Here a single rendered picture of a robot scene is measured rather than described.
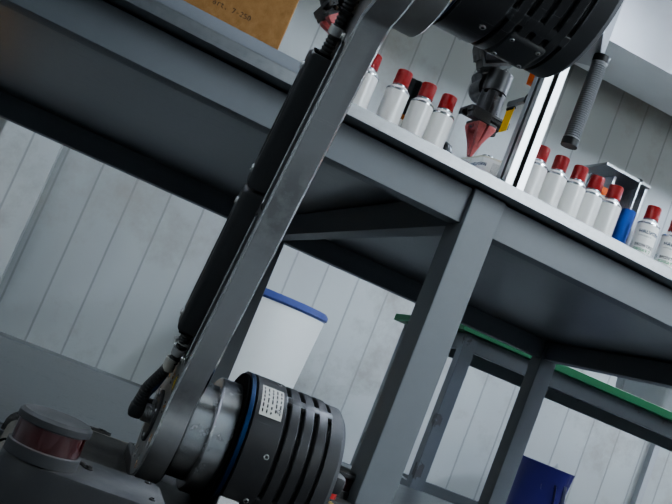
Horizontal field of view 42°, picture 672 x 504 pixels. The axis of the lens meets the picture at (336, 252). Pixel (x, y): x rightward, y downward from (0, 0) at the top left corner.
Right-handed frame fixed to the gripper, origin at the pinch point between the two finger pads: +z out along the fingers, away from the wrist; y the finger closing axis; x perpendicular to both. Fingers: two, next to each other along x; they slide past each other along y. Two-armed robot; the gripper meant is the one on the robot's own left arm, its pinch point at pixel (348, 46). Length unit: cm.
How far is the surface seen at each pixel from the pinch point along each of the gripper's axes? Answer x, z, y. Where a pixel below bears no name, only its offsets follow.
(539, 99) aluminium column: -29.5, 21.6, -15.3
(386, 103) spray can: -4.2, 13.0, -0.7
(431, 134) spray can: -11.9, 21.7, -0.6
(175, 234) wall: -5, 30, 331
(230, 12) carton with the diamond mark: 33, -3, -41
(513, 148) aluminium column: -22.5, 29.3, -12.5
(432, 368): 20, 57, -42
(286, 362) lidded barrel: -25, 105, 253
